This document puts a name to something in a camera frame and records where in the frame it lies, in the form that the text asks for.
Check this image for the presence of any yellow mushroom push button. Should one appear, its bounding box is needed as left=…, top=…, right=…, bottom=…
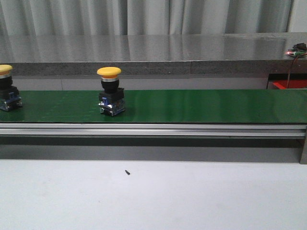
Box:
left=97, top=67, right=125, bottom=116
left=0, top=64, right=23, bottom=111

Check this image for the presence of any green conveyor belt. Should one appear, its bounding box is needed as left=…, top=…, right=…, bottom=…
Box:
left=0, top=90, right=307, bottom=124

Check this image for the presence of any red plastic tray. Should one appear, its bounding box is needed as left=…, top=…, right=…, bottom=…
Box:
left=272, top=80, right=307, bottom=89

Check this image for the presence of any grey stone counter shelf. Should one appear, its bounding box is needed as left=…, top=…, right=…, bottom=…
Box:
left=0, top=33, right=307, bottom=76

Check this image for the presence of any small green circuit board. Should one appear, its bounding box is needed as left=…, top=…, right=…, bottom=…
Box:
left=285, top=49, right=307, bottom=58

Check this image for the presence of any grey white curtain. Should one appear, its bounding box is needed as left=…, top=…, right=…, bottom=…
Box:
left=0, top=0, right=307, bottom=36

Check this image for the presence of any aluminium conveyor frame rail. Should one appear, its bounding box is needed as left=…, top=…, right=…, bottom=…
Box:
left=0, top=122, right=307, bottom=165

